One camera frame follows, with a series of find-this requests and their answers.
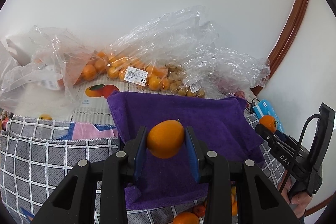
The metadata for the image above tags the clear bag with small label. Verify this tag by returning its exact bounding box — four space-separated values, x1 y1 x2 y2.
165 21 230 99

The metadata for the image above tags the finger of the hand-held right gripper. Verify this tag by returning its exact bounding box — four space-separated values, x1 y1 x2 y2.
274 131 306 156
255 124 298 178

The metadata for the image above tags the cluster of red fruits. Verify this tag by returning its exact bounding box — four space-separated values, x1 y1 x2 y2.
217 76 248 99

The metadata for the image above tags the pile of brown longans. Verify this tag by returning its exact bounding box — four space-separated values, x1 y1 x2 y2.
165 64 206 99

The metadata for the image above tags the grey checked blanket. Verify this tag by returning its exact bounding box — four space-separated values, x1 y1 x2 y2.
0 106 289 224

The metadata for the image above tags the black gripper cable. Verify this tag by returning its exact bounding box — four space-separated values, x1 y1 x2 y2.
279 114 323 191

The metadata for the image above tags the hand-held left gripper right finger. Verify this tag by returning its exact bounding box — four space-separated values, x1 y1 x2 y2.
184 126 302 224

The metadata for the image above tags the white price label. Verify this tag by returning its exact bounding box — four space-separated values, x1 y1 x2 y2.
124 67 149 87

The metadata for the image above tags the translucent white plastic bag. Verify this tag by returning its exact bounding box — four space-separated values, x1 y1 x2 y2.
0 35 66 111

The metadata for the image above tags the clear bag with large label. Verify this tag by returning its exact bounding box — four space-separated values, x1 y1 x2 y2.
105 5 219 92

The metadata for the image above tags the purple towel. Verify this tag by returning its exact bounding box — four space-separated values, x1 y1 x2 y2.
106 91 265 210

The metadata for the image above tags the orange with dark stem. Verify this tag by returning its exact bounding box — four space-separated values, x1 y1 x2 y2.
259 115 278 134

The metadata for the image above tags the fruit printed mat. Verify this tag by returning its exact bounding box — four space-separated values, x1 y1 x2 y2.
8 74 189 126

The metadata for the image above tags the person's right hand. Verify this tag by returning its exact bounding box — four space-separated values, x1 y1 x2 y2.
277 177 308 218

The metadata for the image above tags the cluster of large oranges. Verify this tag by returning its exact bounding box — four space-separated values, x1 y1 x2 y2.
76 51 109 83

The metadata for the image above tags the brown wooden door frame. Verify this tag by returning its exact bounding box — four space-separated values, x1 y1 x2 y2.
251 0 313 95

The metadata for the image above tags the orange with small stem tip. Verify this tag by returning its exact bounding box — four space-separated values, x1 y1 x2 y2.
146 120 185 159

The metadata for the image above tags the red white packaging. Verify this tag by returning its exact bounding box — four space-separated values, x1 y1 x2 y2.
0 109 12 132

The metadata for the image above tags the blue tissue packet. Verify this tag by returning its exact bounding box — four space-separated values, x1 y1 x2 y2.
251 99 286 133

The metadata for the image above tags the clear wrinkled plastic bag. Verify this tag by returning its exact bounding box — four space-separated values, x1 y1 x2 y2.
205 47 271 98

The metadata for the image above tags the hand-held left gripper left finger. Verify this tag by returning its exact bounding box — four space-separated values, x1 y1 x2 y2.
33 126 147 224

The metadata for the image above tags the black cord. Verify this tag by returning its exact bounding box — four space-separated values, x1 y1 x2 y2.
246 98 261 110

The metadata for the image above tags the pile of small tangerines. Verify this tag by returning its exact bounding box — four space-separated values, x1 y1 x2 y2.
106 52 171 91

